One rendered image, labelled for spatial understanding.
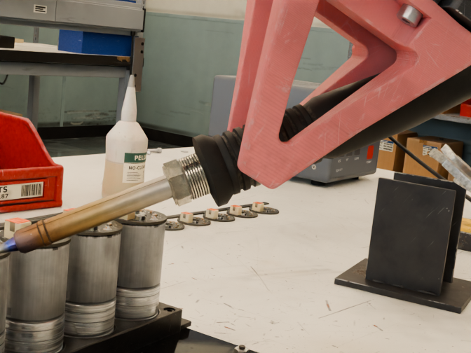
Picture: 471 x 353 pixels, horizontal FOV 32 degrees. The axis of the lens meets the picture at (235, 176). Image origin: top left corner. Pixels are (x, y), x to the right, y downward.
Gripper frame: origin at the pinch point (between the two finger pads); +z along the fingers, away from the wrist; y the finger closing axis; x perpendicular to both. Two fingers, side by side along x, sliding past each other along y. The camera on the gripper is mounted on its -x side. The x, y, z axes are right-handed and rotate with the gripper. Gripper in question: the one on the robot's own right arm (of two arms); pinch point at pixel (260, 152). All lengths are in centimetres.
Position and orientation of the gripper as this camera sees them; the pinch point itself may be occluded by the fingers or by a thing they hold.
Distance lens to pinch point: 27.2
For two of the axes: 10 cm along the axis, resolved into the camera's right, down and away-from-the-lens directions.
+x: 8.2, 5.1, 2.7
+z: -5.4, 8.4, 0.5
